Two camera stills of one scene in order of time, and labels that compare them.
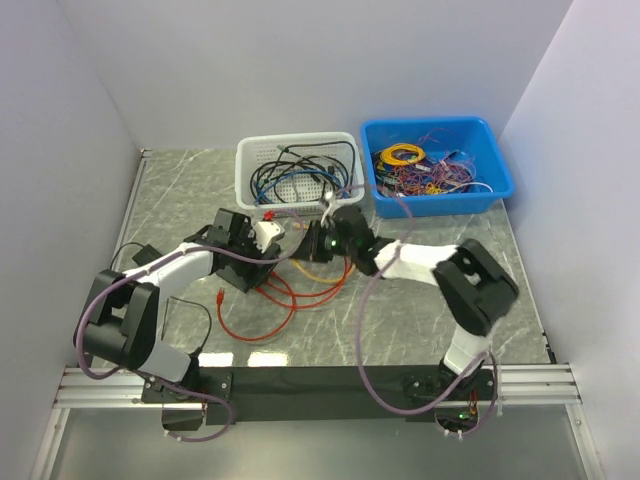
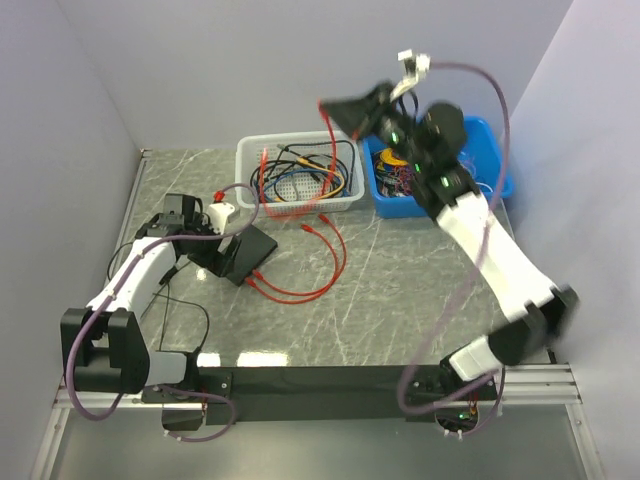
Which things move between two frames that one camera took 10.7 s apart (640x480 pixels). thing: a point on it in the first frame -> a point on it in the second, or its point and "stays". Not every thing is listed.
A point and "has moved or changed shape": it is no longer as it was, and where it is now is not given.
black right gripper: x=311 y=248 -> x=354 y=112
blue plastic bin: x=435 y=167 stays
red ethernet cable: x=344 y=272 has moved or changed shape
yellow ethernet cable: x=320 y=278 -> x=305 y=161
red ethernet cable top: x=220 y=295 has moved or changed shape
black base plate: x=323 y=395 stays
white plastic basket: x=297 y=174 stays
